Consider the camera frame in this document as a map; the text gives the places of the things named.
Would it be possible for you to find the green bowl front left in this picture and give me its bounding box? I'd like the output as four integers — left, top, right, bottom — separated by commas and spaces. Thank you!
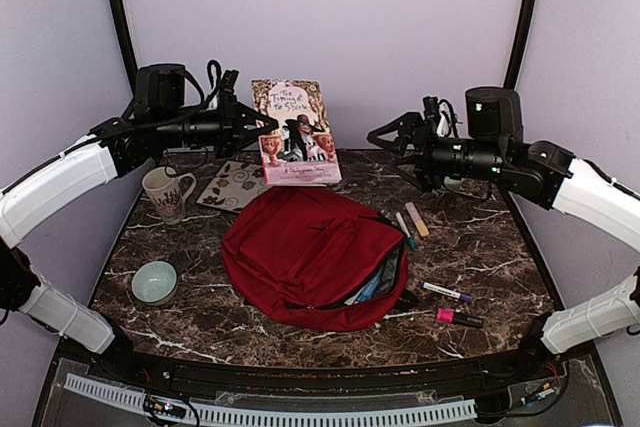
131, 261, 178, 306

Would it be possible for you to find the pink illustrated small book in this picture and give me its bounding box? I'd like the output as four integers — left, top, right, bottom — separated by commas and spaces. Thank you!
251, 79, 342, 186

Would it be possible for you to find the pink yellow pastel highlighter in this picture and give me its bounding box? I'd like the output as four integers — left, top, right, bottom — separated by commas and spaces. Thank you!
405, 202, 430, 238

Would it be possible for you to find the dog picture book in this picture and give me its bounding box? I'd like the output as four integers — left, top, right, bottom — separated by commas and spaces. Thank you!
344, 268, 383, 305

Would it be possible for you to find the cream floral mug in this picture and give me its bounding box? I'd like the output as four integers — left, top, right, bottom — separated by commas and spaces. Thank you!
142, 166, 197, 226

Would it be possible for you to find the floral ceramic trivet tile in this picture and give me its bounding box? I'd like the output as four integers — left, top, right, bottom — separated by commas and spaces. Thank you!
196, 160, 270, 213

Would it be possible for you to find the white slotted cable duct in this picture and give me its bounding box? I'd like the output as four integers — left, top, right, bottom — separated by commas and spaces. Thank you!
63, 374, 477, 426

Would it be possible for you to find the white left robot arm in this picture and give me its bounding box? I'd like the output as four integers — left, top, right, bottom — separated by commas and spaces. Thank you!
1, 60, 278, 383

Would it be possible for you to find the pink and black highlighter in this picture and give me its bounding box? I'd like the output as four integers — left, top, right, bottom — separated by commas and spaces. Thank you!
436, 309, 484, 329

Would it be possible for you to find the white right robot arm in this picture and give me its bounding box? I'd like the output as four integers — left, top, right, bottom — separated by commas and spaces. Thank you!
367, 86, 639, 381

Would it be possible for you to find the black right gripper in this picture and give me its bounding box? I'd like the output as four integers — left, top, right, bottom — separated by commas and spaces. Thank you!
367, 111, 507, 192

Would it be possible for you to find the teal capped white marker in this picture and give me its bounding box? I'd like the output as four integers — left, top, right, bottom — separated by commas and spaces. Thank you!
395, 212, 416, 251

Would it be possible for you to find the black curved table edge rail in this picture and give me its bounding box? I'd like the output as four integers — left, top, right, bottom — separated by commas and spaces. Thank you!
59, 336, 596, 398

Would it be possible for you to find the red student backpack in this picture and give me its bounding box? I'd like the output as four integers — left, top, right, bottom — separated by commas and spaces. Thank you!
221, 186, 409, 332

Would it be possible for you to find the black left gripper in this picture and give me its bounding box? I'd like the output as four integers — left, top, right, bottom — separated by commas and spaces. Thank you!
153, 91, 278, 157

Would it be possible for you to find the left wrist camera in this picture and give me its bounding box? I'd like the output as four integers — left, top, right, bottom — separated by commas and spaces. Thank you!
206, 59, 239, 111

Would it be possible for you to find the purple capped white marker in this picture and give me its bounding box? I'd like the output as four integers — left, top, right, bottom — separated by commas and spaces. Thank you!
422, 282, 473, 303

